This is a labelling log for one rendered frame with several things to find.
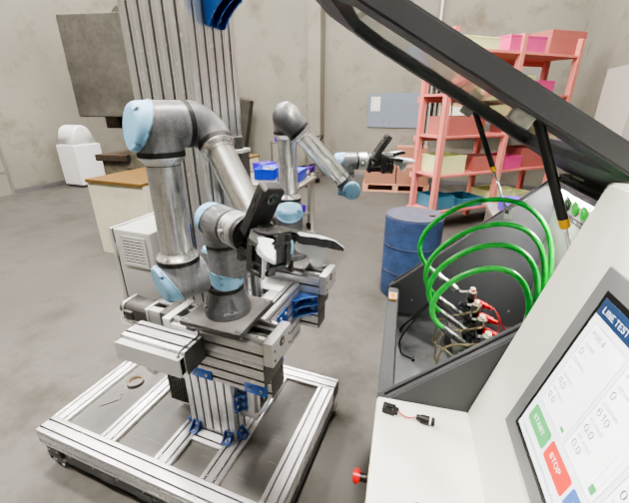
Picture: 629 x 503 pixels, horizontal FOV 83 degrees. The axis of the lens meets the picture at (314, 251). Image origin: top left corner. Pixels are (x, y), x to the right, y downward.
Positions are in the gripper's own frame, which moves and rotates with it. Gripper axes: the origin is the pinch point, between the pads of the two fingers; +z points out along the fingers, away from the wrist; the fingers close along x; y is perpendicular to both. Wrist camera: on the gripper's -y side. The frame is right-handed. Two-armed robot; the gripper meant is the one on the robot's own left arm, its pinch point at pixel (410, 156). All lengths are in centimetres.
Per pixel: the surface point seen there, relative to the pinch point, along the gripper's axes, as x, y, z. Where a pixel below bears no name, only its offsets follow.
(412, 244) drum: -97, 102, 48
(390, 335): 71, 41, -23
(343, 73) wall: -729, 13, 81
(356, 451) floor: 53, 140, -24
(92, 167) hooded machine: -640, 196, -479
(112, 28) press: -395, -57, -272
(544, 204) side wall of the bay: 48, 4, 34
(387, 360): 83, 40, -28
